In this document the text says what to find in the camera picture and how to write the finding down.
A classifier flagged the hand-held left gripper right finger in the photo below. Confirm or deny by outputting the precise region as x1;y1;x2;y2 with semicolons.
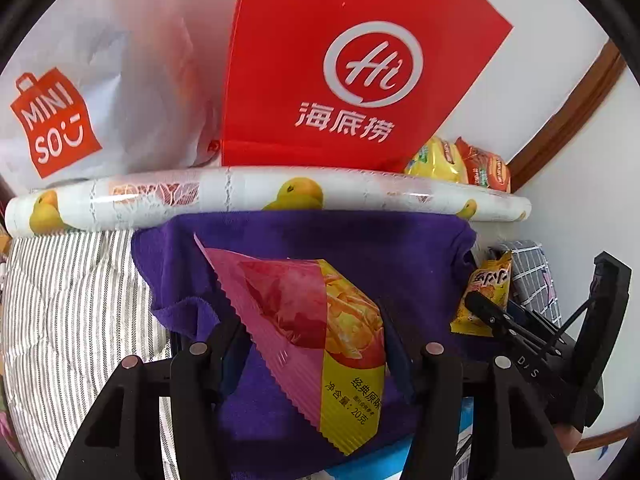
376;299;576;480

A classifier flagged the brown wooden trim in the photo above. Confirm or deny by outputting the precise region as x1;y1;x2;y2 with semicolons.
506;40;627;192
574;410;627;455

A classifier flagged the purple cloth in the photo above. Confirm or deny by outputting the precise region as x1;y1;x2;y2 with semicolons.
131;209;479;480

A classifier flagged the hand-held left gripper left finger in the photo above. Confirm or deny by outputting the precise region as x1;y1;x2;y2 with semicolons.
57;316;251;480

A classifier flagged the orange snack bag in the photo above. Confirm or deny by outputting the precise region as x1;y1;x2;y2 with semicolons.
454;137;512;194

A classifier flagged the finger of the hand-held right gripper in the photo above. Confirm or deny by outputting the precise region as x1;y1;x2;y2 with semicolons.
506;306;564;342
464;290;557;356

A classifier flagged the pink and yellow chip packet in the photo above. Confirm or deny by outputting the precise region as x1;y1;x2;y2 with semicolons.
192;232;389;456

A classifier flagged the grey striped bedsheet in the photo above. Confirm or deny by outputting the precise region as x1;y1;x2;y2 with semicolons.
0;230;177;480

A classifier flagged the blue and white box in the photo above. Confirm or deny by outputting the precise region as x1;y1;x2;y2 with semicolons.
325;399;477;480

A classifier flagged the small yellow snack packet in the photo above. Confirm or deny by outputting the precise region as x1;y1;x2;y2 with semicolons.
450;251;514;339

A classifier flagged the yellow snack bag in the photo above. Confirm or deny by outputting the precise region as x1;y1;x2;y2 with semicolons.
404;136;469;186

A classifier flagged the red bag with white logo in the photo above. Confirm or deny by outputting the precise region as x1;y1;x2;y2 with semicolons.
220;0;515;174

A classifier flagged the white plastic shopping bag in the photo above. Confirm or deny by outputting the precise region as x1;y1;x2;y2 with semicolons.
0;0;249;197

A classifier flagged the grey checkered pouch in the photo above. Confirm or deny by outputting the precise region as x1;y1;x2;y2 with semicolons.
487;240;564;332

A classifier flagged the duck print paper roll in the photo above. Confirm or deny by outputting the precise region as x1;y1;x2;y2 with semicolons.
5;166;532;237

